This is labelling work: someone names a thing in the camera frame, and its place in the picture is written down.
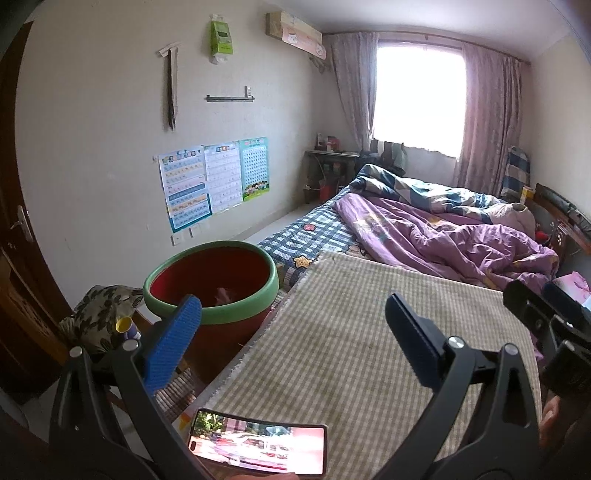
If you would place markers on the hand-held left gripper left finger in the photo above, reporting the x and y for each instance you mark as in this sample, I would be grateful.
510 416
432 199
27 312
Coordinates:
173 346

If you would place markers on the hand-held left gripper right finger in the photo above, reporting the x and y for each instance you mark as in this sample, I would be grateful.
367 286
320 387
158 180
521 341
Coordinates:
411 341

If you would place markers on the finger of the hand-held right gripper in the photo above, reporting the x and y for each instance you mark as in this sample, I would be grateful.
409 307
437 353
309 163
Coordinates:
526 309
565 297

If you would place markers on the red bucket with green rim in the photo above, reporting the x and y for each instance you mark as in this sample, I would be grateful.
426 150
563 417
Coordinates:
207 272

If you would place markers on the person's right hand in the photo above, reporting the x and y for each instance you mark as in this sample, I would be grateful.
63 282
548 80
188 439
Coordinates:
551 422

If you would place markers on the striped seat cushion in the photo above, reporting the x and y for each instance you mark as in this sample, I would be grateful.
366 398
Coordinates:
178 387

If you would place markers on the blue cup with yellow inside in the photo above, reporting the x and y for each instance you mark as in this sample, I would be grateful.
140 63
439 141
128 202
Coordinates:
125 325

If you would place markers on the beige checkered mat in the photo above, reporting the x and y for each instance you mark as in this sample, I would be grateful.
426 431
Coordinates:
346 332

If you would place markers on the dark wooden headboard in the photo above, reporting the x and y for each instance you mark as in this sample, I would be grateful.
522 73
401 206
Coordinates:
563 221

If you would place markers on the leaf print cushion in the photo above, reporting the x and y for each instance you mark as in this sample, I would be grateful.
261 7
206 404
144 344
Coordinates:
99 309

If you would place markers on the pale pink pillow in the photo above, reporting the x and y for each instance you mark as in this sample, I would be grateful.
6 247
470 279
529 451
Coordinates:
512 214

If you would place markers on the purple blanket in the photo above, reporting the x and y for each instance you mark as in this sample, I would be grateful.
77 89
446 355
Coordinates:
438 240

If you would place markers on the yellow box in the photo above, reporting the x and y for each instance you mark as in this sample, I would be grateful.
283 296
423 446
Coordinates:
528 194

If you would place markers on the smartphone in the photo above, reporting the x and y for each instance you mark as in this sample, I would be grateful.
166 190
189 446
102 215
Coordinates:
258 443

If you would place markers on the blue striped cushion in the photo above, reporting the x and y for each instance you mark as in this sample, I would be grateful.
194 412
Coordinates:
516 170

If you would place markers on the blue plaid bed sheet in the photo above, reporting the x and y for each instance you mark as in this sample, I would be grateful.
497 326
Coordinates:
304 240

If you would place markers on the blue patchwork blanket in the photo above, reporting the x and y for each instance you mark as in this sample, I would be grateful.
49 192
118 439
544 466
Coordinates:
415 189

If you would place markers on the red container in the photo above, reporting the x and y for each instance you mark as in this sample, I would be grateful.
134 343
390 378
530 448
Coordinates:
328 193

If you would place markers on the dark clothes pile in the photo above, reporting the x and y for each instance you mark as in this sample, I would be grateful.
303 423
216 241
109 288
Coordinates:
385 159

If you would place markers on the pink curtain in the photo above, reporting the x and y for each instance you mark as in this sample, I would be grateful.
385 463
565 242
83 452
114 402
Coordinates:
489 120
355 92

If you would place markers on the small dark desk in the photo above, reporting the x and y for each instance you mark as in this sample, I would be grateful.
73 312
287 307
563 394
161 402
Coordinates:
330 153

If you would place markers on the window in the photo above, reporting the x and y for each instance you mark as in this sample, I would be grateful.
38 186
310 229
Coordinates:
415 92

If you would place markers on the blue bordered wall poster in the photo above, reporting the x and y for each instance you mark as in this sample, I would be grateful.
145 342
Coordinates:
184 189

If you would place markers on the white wall poster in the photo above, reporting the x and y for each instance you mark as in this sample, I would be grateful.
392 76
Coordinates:
223 177

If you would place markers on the teal wall poster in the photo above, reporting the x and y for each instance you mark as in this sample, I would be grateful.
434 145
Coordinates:
254 168

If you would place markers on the dark wall rail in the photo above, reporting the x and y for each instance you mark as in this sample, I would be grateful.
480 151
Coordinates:
228 98

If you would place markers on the green wall box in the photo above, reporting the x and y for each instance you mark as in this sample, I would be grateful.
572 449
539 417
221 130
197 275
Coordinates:
220 37

